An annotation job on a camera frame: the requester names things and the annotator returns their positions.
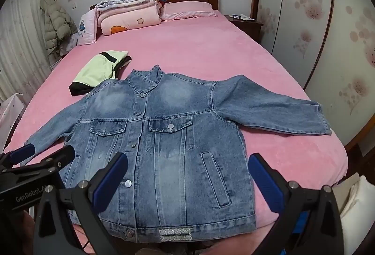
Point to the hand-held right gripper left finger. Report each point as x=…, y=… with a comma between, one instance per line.
x=111, y=181

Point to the folded pink floral quilt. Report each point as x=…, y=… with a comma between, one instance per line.
x=129, y=12

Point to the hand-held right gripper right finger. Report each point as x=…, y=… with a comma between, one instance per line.
x=265, y=184

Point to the light green folded garment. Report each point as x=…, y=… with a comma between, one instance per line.
x=93, y=73

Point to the small blue item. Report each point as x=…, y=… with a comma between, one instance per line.
x=236, y=17

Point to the white floral wardrobe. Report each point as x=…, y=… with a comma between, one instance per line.
x=322, y=23

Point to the white paper bag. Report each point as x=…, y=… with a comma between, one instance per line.
x=11, y=117

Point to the grey-green puffer coat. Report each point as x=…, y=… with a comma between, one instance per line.
x=55, y=26

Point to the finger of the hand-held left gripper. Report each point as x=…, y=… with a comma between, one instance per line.
x=58, y=157
x=22, y=152

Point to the brown wooden nightstand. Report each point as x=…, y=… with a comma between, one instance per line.
x=249, y=28

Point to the dark folded clothes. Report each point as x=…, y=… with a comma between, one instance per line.
x=122, y=63

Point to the blue denim jacket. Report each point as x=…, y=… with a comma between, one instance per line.
x=164, y=138

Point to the white paper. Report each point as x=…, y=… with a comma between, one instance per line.
x=247, y=18

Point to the pale pleated curtain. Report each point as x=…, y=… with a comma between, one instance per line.
x=20, y=47

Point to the white cloth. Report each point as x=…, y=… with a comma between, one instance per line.
x=357, y=208

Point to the pink cartoon print pillow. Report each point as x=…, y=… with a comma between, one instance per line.
x=86, y=29

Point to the bed with pink sheet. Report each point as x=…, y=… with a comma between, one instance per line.
x=205, y=53

